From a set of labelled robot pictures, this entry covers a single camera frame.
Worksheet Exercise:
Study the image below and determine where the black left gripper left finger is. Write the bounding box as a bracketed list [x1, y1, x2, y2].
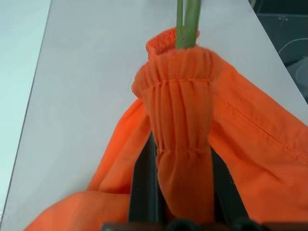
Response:
[128, 131, 169, 223]

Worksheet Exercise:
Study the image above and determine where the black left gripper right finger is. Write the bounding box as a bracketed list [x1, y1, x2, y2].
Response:
[208, 143, 251, 223]

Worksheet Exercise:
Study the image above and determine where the orange fabric garment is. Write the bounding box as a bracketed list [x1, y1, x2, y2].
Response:
[23, 26, 308, 231]

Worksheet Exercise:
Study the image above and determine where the dark cabinet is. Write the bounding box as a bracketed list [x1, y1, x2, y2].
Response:
[251, 0, 308, 70]

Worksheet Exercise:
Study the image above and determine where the white cable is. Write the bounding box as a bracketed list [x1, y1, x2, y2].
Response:
[278, 38, 308, 55]

